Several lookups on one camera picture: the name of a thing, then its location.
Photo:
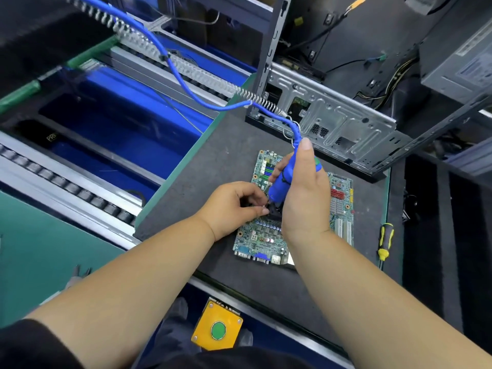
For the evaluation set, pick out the person's left hand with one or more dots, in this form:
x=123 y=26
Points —
x=227 y=213

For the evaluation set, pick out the person's right hand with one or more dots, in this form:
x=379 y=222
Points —
x=306 y=203

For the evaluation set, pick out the blue electric screwdriver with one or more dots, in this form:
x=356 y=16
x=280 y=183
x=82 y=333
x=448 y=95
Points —
x=283 y=184

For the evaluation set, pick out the green motherboard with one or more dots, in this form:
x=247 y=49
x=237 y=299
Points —
x=261 y=242

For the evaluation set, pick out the grey computer case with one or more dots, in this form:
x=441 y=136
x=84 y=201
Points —
x=330 y=42

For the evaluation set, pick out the person's right forearm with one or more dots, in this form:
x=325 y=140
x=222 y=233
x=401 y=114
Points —
x=392 y=303

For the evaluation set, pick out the person's left forearm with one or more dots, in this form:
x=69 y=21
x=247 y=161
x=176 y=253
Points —
x=123 y=303

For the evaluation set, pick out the person's grey shoe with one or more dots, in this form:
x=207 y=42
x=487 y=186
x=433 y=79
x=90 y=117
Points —
x=177 y=311

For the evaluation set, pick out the person's black printed shirt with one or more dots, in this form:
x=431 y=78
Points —
x=230 y=359

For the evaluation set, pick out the person's black left sleeve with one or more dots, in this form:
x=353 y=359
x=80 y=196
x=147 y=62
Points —
x=38 y=346

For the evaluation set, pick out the yellow box with green button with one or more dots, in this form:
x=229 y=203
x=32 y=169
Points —
x=217 y=326

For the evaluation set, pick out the empty black foam tray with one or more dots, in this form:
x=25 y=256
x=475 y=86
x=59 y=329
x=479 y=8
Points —
x=446 y=249

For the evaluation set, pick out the silver power supply unit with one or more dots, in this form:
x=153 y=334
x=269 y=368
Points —
x=461 y=50

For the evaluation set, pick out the black foam tray with boards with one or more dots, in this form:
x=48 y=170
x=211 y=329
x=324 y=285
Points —
x=38 y=42

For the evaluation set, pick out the grey roller conveyor rail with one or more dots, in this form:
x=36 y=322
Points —
x=154 y=69
x=69 y=188

